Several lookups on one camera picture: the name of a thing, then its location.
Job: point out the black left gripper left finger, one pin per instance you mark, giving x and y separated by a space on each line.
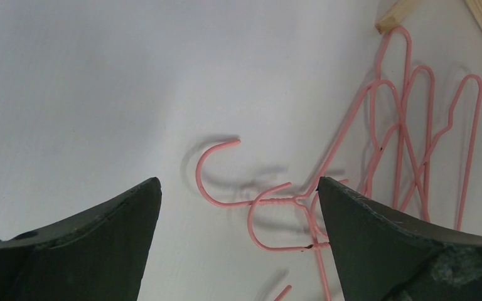
97 254

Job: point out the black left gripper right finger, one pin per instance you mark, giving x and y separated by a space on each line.
384 254

